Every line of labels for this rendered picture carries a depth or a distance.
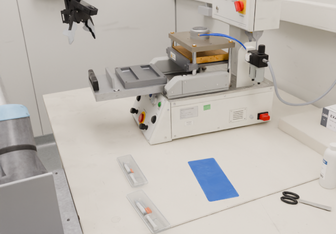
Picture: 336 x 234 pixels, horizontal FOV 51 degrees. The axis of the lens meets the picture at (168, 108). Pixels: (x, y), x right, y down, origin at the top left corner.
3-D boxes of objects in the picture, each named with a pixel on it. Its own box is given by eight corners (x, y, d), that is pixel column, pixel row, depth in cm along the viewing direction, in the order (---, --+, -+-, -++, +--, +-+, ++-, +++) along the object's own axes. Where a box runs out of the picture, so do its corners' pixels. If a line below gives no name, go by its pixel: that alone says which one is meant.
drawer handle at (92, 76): (93, 78, 145) (92, 68, 144) (99, 90, 132) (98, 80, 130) (88, 78, 145) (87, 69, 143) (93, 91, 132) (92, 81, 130)
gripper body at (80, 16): (75, 23, 156) (70, -6, 153) (90, 21, 152) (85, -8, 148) (62, 25, 150) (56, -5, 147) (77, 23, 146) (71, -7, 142)
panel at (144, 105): (131, 112, 165) (145, 75, 160) (148, 142, 139) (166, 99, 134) (127, 111, 164) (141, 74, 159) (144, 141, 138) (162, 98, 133)
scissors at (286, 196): (278, 201, 105) (279, 199, 105) (282, 191, 110) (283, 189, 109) (330, 216, 99) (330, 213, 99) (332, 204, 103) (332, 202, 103)
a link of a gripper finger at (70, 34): (62, 44, 149) (68, 25, 151) (72, 44, 146) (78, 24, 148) (57, 41, 146) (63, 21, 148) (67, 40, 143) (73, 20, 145)
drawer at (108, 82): (156, 75, 157) (155, 58, 154) (172, 92, 138) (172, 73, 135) (89, 84, 149) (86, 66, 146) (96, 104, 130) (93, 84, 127)
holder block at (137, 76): (152, 68, 154) (152, 62, 153) (167, 83, 137) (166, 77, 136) (115, 73, 150) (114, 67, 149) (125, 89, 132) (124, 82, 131)
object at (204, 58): (208, 50, 160) (208, 29, 156) (231, 64, 141) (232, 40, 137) (171, 55, 155) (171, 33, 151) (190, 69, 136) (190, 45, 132)
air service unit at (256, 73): (249, 75, 142) (252, 38, 136) (270, 87, 129) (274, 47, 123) (238, 77, 140) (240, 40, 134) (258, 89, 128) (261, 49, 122)
